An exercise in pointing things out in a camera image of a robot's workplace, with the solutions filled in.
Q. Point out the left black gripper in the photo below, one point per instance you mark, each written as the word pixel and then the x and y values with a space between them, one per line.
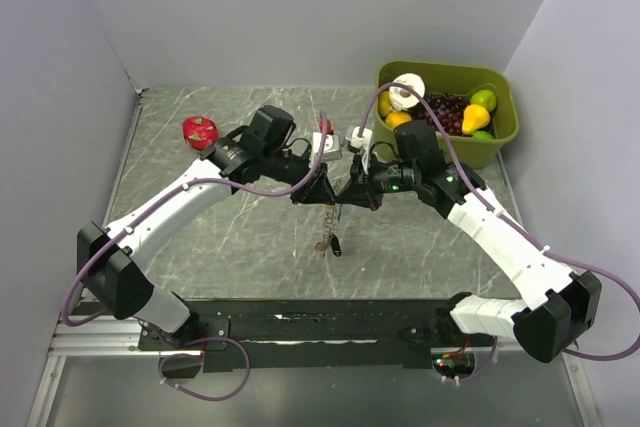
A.
pixel 318 190

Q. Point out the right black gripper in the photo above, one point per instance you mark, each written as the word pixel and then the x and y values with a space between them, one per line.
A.
pixel 360 190

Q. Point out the red key tag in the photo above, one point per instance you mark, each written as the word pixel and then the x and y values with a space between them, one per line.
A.
pixel 321 246

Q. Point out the black key fob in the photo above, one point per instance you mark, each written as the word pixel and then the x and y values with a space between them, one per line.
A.
pixel 335 246

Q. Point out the red dragon fruit toy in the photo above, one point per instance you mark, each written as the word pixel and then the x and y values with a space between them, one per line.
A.
pixel 199 132

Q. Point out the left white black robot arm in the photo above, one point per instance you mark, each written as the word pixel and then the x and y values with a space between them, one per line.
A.
pixel 253 158

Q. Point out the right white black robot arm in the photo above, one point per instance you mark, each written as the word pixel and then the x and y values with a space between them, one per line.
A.
pixel 556 305

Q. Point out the orange fruit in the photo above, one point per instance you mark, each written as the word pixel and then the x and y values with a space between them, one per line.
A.
pixel 395 119

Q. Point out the yellow lemon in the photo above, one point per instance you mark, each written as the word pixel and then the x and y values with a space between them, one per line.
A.
pixel 384 104

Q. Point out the dark red grapes bunch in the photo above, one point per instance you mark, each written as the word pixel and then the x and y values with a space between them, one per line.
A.
pixel 449 110

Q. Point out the small green fruit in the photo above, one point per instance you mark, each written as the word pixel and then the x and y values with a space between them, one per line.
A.
pixel 481 134

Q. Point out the yellow pear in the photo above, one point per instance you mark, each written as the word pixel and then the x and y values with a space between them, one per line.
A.
pixel 475 117

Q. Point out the green lime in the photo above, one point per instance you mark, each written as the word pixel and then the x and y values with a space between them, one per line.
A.
pixel 485 98

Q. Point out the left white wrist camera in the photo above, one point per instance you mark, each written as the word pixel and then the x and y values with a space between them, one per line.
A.
pixel 332 149

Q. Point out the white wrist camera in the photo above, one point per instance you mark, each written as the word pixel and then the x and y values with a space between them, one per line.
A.
pixel 358 141
pixel 332 149

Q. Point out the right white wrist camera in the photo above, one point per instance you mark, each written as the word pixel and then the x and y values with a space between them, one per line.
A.
pixel 358 141

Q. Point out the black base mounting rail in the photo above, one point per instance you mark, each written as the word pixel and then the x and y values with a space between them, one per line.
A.
pixel 234 333

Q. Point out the aluminium frame rail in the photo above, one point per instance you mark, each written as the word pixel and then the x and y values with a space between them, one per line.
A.
pixel 106 337

